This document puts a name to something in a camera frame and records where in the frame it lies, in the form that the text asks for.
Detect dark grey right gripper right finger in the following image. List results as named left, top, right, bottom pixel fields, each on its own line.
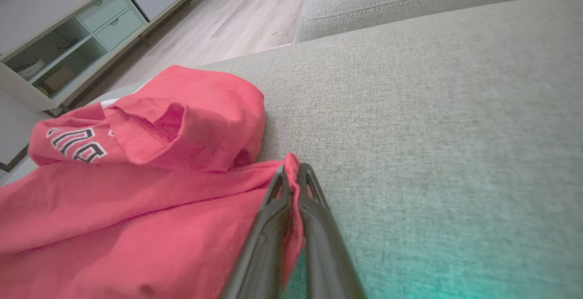
left=297, top=163, right=367, bottom=299

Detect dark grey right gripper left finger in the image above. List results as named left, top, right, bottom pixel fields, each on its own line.
left=221, top=165, right=293, bottom=299

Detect red jersey with number 3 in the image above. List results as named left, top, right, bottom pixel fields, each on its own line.
left=0, top=153, right=305, bottom=299

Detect grey fabric sofa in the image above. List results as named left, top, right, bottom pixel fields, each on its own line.
left=0, top=0, right=583, bottom=299

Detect red jersey with white trim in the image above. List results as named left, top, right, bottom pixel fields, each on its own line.
left=28, top=64, right=266, bottom=173

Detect brown box in cabinet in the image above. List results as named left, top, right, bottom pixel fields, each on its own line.
left=43, top=67, right=76, bottom=93

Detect white dishes in cabinet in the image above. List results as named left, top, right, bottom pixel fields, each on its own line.
left=18, top=60, right=46, bottom=81

